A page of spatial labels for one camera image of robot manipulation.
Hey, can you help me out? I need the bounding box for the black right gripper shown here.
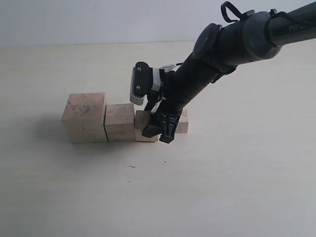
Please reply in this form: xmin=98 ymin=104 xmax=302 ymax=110
xmin=142 ymin=59 xmax=217 ymax=144

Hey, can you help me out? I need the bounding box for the third largest wooden cube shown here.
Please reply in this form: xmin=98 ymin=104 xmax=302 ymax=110
xmin=134 ymin=110 xmax=158 ymax=142

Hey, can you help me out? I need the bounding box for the second largest wooden cube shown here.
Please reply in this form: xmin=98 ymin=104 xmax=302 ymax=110
xmin=104 ymin=103 xmax=135 ymax=142

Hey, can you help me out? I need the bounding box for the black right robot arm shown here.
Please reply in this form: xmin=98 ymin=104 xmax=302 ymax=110
xmin=142 ymin=1 xmax=316 ymax=143

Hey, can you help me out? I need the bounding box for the smallest wooden cube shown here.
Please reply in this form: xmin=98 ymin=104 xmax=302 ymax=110
xmin=176 ymin=108 xmax=189 ymax=133

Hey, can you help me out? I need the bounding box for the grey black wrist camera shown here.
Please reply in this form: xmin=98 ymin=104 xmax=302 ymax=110
xmin=130 ymin=61 xmax=161 ymax=109

